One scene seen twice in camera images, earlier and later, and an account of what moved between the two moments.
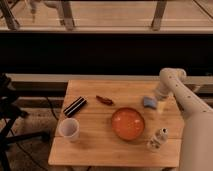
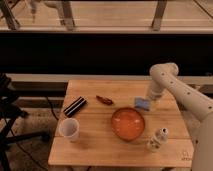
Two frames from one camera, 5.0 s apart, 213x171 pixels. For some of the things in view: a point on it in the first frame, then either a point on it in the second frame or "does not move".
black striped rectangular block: x=74 y=107 does not move
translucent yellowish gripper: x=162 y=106 → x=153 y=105
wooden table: x=120 y=123 does not move
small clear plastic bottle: x=159 y=138 does not move
